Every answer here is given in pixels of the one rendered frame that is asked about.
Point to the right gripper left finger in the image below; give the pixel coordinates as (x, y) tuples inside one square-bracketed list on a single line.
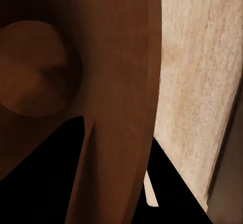
[(38, 189)]

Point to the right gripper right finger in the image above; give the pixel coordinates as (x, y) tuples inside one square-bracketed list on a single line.
[(176, 203)]

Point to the trash can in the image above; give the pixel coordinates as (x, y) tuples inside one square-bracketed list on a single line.
[(100, 59)]

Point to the cabinet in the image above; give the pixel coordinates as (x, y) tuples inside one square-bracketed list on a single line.
[(225, 200)]

